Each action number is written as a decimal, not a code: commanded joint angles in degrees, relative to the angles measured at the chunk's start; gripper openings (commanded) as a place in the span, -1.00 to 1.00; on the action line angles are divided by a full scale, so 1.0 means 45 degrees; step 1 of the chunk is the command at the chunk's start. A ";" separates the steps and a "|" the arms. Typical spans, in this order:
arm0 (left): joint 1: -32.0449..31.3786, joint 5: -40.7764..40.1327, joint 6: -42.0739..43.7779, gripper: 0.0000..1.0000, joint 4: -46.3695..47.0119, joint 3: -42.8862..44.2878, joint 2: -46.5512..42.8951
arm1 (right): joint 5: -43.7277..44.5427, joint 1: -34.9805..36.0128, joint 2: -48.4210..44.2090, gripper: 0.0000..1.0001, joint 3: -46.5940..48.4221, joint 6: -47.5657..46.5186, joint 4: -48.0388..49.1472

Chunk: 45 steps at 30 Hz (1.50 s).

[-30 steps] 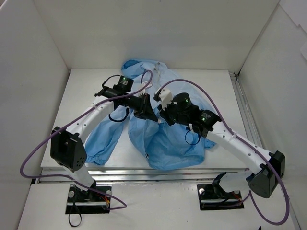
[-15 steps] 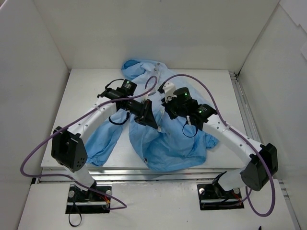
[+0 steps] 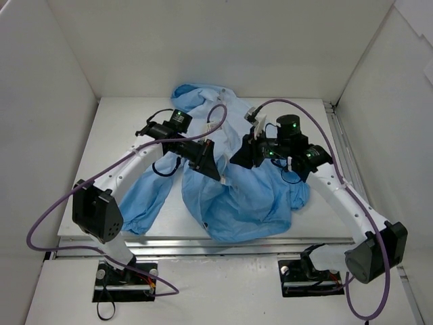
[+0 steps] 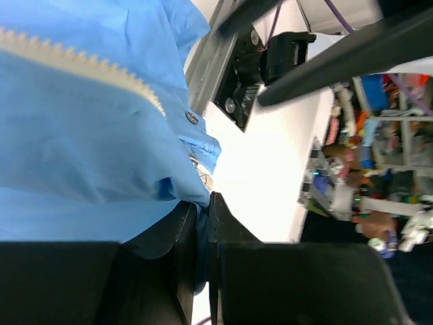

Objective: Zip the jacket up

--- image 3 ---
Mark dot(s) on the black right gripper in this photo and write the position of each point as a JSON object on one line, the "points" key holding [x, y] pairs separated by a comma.
{"points": [[252, 149]]}

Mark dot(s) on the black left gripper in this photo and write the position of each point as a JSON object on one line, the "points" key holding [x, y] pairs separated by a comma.
{"points": [[201, 155]]}

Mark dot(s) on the light blue zip jacket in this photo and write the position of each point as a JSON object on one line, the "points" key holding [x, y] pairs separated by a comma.
{"points": [[245, 204]]}

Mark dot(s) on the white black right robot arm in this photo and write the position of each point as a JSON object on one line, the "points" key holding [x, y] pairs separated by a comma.
{"points": [[378, 244]]}

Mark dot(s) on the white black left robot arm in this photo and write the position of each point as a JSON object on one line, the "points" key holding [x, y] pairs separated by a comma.
{"points": [[95, 202]]}

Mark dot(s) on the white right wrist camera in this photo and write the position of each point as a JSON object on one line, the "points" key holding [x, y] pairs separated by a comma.
{"points": [[257, 120]]}

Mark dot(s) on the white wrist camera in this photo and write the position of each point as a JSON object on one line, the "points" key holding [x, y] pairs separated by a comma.
{"points": [[257, 120], [210, 126]]}

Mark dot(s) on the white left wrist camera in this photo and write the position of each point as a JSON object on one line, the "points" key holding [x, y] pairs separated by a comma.
{"points": [[210, 126]]}

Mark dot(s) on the aluminium rail front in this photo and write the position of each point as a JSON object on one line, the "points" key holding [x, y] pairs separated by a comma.
{"points": [[159, 248]]}

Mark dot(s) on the aluminium rail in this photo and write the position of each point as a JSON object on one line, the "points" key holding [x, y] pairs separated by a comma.
{"points": [[159, 248], [351, 171]]}

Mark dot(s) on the aluminium rail right side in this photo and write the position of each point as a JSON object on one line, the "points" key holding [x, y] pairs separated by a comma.
{"points": [[351, 171]]}

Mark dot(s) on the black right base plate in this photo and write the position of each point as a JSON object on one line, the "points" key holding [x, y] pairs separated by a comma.
{"points": [[296, 283]]}

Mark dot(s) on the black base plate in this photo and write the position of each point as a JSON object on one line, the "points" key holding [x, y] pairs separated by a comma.
{"points": [[296, 283], [125, 286]]}

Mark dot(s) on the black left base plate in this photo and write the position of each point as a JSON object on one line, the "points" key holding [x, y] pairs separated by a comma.
{"points": [[125, 286]]}

